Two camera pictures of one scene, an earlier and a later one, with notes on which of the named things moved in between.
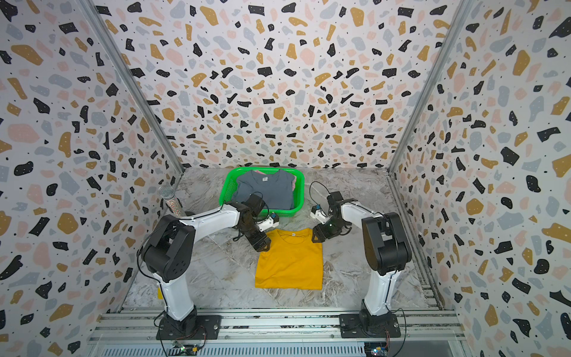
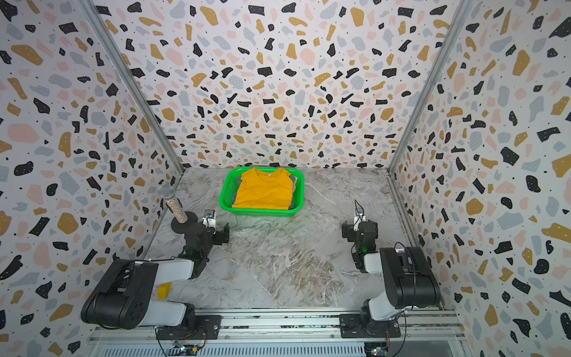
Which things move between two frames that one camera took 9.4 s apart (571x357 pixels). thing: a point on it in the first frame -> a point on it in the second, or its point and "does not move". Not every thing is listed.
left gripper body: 256,236 -> 215,239
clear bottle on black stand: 167,193 does not move
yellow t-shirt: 294,261 -> 270,188
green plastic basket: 228,189 does not move
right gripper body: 328,230 -> 352,236
